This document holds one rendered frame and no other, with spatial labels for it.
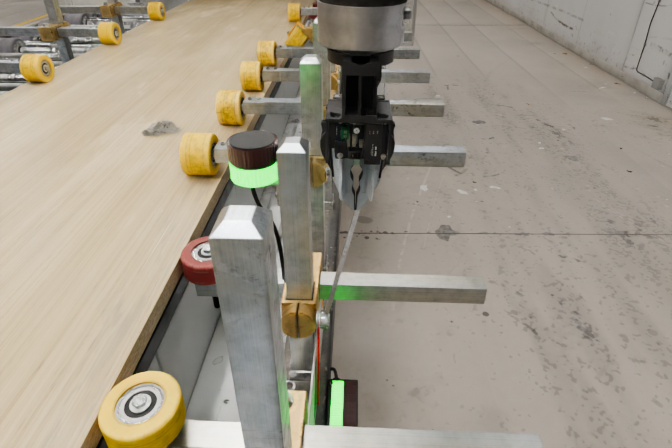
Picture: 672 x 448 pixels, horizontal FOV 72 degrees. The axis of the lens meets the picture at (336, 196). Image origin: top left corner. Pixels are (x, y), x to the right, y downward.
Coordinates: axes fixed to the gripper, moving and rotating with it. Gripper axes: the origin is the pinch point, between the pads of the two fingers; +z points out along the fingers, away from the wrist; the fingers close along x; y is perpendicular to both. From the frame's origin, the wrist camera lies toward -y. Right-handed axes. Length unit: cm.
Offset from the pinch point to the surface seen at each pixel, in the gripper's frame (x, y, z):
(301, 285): -7.0, 4.5, 11.6
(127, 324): -27.6, 12.8, 11.2
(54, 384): -31.8, 21.5, 11.3
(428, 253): 36, -119, 100
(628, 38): 249, -397, 62
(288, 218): -8.3, 4.5, 0.6
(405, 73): 13, -75, 5
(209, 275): -20.4, 2.5, 12.0
